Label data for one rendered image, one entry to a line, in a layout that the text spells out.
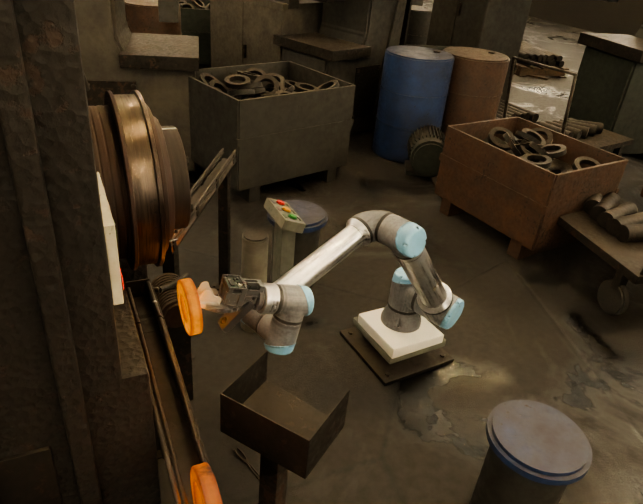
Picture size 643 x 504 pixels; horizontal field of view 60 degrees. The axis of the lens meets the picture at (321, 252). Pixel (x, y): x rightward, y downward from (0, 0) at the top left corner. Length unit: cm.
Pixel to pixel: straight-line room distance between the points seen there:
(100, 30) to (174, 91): 59
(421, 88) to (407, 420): 303
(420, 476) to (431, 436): 21
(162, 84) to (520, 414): 322
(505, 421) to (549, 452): 15
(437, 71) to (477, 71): 40
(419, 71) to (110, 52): 231
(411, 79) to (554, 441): 341
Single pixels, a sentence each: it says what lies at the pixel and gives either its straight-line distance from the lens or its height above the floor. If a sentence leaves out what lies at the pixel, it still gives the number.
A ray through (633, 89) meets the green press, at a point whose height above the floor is 66.
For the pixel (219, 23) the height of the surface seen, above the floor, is 79.
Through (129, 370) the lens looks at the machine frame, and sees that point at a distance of 133.
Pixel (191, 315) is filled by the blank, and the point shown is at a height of 85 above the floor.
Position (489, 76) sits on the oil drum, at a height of 76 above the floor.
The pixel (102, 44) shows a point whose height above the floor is 93.
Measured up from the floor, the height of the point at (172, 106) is 52.
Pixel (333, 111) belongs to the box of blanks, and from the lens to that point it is 421.
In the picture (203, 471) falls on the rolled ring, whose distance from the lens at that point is 126.
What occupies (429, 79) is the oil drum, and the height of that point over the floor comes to 73.
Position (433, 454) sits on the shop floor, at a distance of 237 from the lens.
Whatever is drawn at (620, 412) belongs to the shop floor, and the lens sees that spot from 290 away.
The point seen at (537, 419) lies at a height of 43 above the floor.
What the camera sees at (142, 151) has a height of 126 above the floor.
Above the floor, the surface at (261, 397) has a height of 61.
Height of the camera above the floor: 176
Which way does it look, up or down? 31 degrees down
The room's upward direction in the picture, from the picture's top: 6 degrees clockwise
